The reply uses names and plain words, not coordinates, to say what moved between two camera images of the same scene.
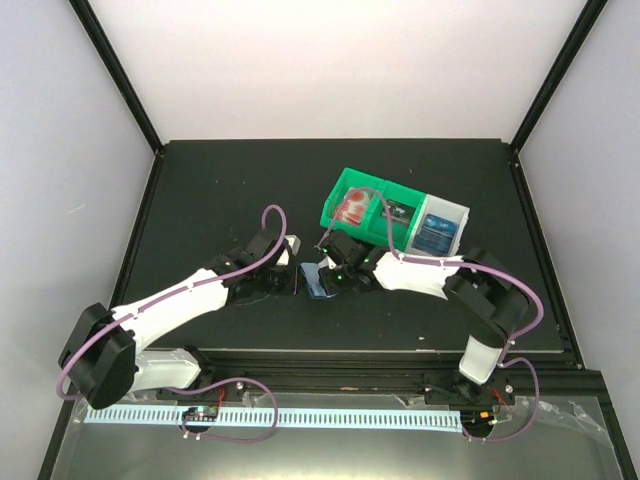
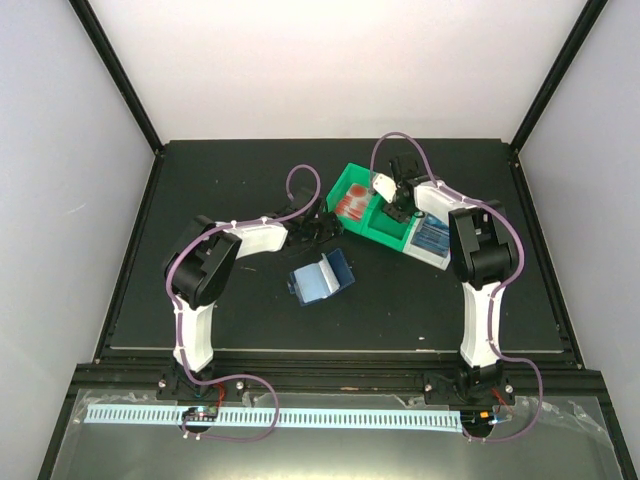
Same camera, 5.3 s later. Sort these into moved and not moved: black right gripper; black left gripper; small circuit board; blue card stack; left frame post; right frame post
Moved: black left gripper; black right gripper
Not moved: blue card stack; left frame post; right frame post; small circuit board
